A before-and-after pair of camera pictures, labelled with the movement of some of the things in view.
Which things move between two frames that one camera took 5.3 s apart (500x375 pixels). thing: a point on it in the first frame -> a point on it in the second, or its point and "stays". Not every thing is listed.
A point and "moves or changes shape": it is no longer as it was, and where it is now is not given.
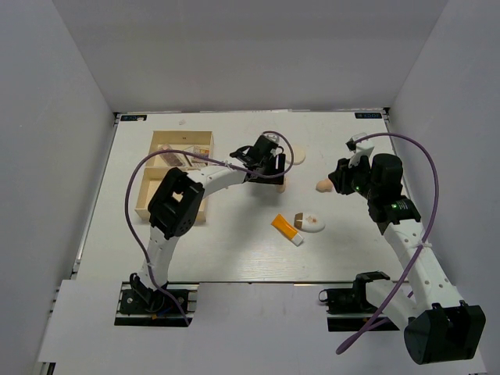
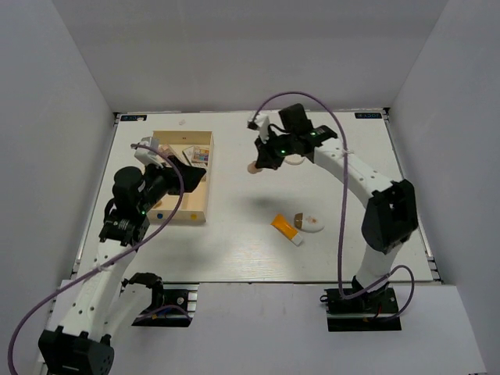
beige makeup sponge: [324, 186] moves or changes shape
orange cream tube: [287, 229] stays
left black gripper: [281, 164] -> [191, 176]
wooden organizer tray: [196, 142] stays
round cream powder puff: [299, 155] stays
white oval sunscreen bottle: [308, 223] stays
